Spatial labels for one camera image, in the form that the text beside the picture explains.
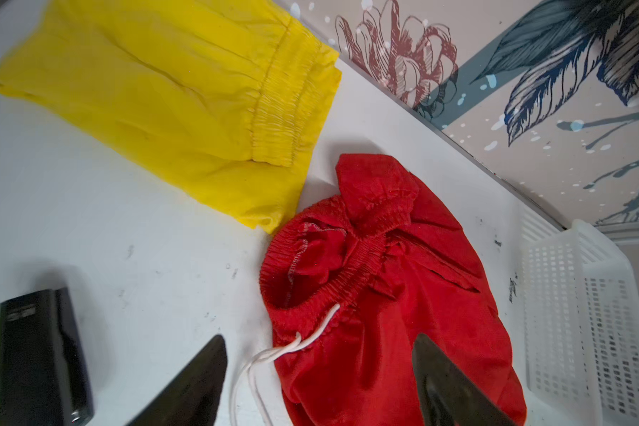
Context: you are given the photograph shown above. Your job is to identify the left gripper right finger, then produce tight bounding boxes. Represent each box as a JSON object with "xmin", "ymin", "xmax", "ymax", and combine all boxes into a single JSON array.
[{"xmin": 412, "ymin": 334, "xmax": 514, "ymax": 426}]

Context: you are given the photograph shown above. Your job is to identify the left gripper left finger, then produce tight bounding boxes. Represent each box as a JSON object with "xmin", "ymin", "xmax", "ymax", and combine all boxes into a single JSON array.
[{"xmin": 130, "ymin": 335, "xmax": 228, "ymax": 425}]

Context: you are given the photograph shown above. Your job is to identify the white plastic basket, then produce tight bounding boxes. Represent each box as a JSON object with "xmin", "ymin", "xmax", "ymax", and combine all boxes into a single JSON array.
[{"xmin": 519, "ymin": 208, "xmax": 639, "ymax": 425}]

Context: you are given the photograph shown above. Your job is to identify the red shorts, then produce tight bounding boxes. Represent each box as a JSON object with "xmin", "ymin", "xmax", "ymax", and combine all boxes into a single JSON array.
[{"xmin": 237, "ymin": 154, "xmax": 527, "ymax": 425}]

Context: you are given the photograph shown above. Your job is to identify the yellow shorts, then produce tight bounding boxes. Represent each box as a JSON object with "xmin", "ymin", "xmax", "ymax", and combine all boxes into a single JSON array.
[{"xmin": 0, "ymin": 1, "xmax": 342, "ymax": 234}]

